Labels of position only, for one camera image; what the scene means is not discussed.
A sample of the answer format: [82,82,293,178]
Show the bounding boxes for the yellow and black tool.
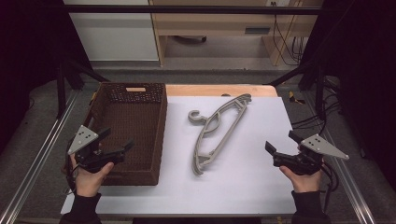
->
[288,91,306,105]

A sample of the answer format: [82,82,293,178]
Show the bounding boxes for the aluminium frame rail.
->
[0,90,79,224]
[303,92,378,224]

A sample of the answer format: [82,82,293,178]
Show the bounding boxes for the brown woven basket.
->
[62,81,168,187]

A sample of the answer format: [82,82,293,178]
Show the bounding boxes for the white cabinet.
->
[63,0,160,62]

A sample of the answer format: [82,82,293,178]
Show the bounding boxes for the black curtain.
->
[300,0,396,190]
[0,0,92,155]

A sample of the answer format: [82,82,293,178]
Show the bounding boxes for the black floor cables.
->
[290,77,341,135]

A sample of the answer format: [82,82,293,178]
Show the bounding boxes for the black metal stand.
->
[267,59,328,121]
[55,59,110,119]

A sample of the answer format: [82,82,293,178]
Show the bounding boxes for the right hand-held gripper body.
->
[273,133,349,176]

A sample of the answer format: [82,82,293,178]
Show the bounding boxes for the person's left hand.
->
[70,154,115,198]

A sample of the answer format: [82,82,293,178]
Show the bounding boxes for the right hand-held gripper cable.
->
[319,161,341,216]

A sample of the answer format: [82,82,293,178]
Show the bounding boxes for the light wooden desk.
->
[148,0,325,67]

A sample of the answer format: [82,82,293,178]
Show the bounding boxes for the black horizontal frame bar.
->
[62,4,325,16]

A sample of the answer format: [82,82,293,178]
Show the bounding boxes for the white board mat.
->
[60,95,297,217]

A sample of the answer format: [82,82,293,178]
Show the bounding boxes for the black hanging cables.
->
[271,1,307,67]

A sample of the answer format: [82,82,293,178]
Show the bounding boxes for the person's right hand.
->
[279,166,323,194]

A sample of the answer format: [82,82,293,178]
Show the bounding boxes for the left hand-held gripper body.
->
[67,124,125,174]

